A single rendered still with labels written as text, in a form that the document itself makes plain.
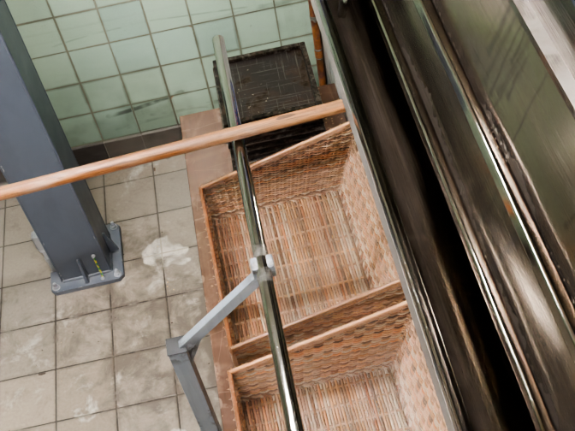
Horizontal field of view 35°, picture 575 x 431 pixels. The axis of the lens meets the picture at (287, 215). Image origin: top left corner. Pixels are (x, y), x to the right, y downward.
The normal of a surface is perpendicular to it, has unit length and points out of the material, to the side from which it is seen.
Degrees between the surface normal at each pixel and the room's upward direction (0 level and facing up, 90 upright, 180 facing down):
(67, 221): 90
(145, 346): 0
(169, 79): 90
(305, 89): 0
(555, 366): 70
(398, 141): 13
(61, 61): 90
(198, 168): 0
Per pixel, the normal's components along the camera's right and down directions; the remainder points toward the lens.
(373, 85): 0.09, -0.67
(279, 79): -0.13, -0.64
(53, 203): 0.18, 0.74
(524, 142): -0.96, -0.02
